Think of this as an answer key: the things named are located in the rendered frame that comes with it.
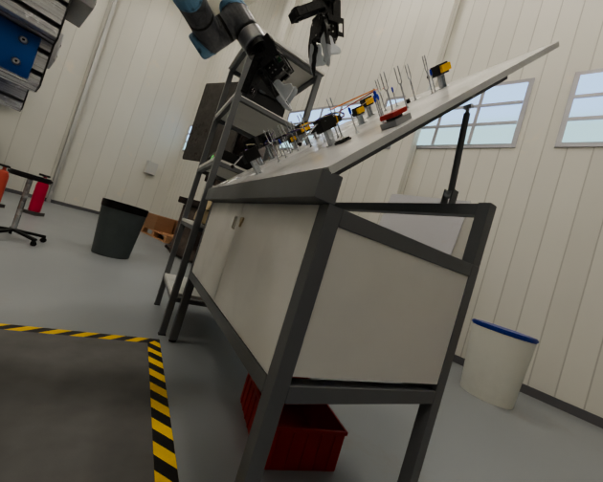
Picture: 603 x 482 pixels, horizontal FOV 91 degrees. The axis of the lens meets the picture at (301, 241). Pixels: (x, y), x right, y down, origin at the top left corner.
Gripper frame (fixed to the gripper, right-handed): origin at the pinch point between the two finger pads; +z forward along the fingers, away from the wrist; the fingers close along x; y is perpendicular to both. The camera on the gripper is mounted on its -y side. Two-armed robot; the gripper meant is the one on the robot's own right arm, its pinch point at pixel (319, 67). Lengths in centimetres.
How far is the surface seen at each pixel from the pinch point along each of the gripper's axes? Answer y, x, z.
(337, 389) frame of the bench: -16, -32, 85
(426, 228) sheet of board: 241, 154, 82
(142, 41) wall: -16, 872, -376
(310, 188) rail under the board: -21, -29, 38
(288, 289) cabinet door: -25, -26, 60
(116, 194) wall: -118, 886, 26
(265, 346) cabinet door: -30, -24, 74
